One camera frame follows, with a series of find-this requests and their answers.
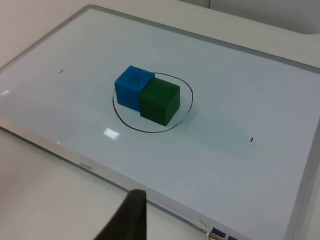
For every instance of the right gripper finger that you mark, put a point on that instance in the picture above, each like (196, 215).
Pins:
(128, 217)

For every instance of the green cube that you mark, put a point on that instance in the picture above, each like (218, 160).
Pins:
(160, 102)

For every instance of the blue cube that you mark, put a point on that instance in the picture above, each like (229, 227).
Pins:
(131, 87)

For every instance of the grey-framed whiteboard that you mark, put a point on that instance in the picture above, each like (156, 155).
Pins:
(175, 105)

